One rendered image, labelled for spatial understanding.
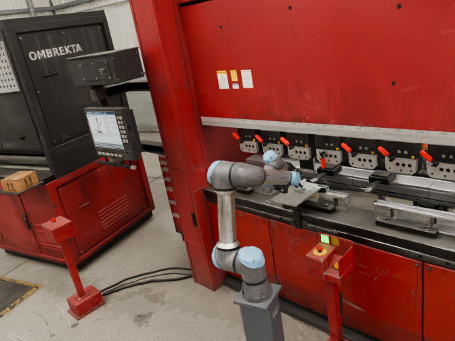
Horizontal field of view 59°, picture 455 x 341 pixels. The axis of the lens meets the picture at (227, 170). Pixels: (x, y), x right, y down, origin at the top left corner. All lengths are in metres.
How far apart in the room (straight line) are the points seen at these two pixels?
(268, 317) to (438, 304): 0.86
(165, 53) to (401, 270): 1.90
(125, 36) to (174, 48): 6.05
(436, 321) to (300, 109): 1.30
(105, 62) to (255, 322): 1.77
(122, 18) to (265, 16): 6.58
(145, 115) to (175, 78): 6.21
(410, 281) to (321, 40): 1.30
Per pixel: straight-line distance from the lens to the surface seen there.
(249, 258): 1.88
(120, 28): 8.89
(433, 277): 2.26
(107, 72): 2.74
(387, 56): 2.04
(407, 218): 2.29
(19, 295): 4.27
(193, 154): 2.92
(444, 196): 2.46
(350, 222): 2.33
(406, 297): 2.40
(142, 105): 8.94
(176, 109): 2.79
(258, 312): 1.99
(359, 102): 2.14
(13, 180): 3.70
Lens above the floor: 2.02
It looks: 20 degrees down
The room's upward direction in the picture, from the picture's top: 10 degrees counter-clockwise
